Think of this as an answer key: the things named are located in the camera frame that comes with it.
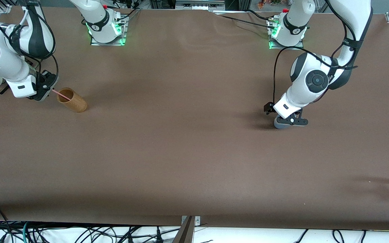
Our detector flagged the blue cup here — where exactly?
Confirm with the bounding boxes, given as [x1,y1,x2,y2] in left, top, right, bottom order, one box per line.
[274,117,293,130]

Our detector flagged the pink chopstick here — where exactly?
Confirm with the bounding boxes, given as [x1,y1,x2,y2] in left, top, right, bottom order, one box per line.
[52,89,72,101]

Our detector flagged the bamboo cylinder holder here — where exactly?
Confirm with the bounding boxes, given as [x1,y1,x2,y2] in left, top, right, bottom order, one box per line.
[56,87,88,113]

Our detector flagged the grey metal box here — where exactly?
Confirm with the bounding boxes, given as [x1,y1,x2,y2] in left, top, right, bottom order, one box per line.
[175,0,226,10]

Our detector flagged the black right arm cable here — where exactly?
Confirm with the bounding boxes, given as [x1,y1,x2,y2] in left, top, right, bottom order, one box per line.
[0,0,59,89]

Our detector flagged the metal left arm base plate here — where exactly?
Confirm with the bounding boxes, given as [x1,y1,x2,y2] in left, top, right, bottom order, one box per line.
[267,17,305,51]

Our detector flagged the black cable on table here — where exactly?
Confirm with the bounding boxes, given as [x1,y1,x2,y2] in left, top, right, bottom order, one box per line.
[211,10,273,29]

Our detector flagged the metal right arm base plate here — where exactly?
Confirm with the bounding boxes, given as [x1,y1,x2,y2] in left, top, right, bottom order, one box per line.
[90,13,128,46]

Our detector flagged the small metal table bracket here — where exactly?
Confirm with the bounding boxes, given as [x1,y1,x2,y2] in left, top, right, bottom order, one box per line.
[181,216,201,226]

